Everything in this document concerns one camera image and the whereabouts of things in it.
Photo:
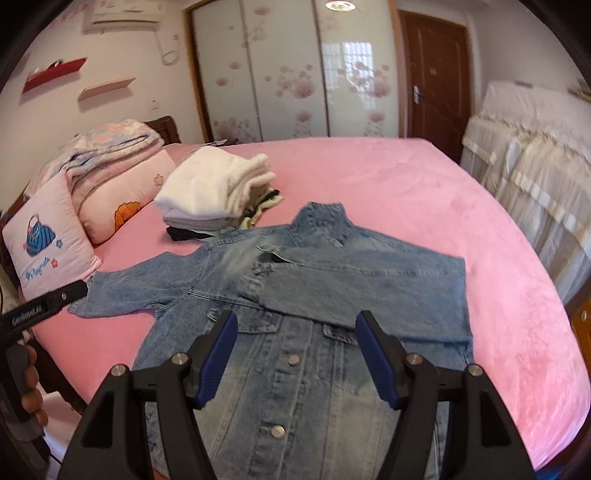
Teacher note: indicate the white air conditioner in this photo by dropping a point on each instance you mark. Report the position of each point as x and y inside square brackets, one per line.
[129, 11]

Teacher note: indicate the floral sliding door wardrobe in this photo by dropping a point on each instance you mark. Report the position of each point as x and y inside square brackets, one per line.
[286, 69]

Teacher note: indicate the stack of books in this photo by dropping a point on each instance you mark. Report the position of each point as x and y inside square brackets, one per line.
[582, 88]

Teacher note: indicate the pink orange flower pillow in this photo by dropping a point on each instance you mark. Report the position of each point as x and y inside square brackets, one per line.
[124, 194]

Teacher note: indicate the folded floral quilt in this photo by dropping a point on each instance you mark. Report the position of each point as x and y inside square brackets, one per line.
[106, 143]

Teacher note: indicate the pink handbag print pillow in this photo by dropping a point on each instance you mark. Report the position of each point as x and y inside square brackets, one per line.
[46, 244]

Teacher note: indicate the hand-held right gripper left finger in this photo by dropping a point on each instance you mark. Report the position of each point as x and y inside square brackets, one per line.
[217, 364]

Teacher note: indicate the blue denim jacket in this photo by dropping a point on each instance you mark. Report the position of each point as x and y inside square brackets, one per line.
[295, 277]

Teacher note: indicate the lace covered cabinet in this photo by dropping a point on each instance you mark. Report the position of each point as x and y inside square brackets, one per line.
[531, 161]

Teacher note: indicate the pink bed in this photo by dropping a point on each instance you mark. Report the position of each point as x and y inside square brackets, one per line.
[415, 194]

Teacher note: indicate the pink wall shelf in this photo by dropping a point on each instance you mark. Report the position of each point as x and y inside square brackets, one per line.
[106, 87]

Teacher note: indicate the red wall shelf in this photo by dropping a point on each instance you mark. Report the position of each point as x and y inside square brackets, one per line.
[55, 74]

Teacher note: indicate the person's left hand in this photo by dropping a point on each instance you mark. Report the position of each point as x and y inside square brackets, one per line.
[31, 369]

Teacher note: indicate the wooden drawer cabinet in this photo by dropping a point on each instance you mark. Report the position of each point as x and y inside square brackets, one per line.
[582, 323]

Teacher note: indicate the brown wooden door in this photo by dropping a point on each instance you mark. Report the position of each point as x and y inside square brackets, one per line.
[434, 92]

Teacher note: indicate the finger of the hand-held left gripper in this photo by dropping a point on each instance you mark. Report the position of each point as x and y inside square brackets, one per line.
[69, 293]

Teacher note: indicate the stack of folded clothes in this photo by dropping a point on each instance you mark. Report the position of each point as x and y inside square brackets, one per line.
[203, 189]

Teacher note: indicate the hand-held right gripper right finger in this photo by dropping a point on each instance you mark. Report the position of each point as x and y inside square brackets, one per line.
[371, 353]

